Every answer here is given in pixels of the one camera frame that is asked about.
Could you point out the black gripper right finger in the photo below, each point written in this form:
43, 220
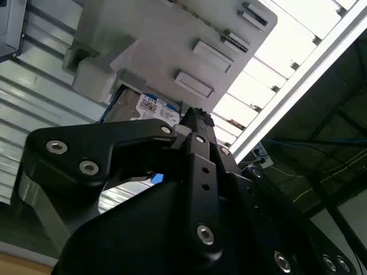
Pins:
226, 177

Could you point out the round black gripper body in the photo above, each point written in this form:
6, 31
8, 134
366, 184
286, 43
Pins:
149, 229

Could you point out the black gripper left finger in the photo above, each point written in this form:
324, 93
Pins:
86, 140

